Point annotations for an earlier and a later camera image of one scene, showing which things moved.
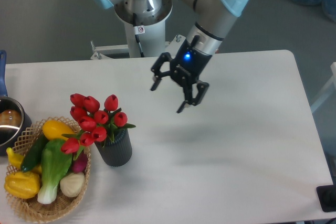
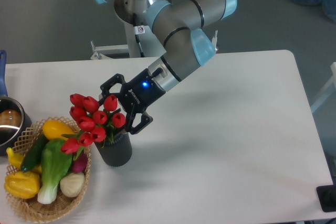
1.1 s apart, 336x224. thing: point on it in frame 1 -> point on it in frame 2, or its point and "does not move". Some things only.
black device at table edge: (327, 195) does not move
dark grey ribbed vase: (117, 153) does not move
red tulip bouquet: (95, 124) does not move
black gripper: (187, 68) -> (136, 95)
